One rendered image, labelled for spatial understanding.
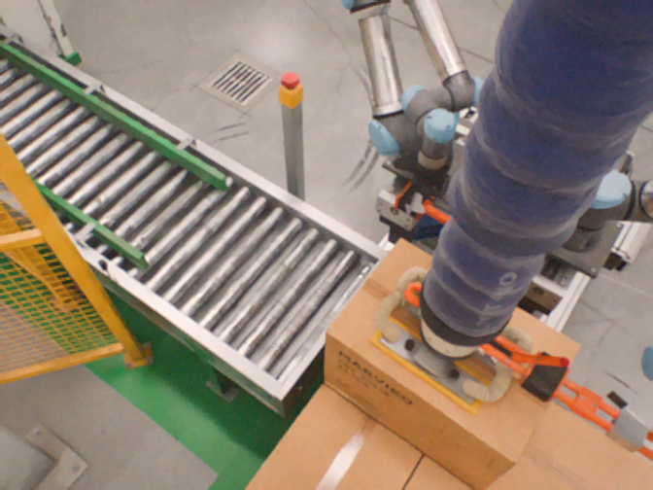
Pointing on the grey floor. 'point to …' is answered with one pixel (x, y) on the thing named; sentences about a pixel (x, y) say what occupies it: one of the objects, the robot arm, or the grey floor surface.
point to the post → (293, 139)
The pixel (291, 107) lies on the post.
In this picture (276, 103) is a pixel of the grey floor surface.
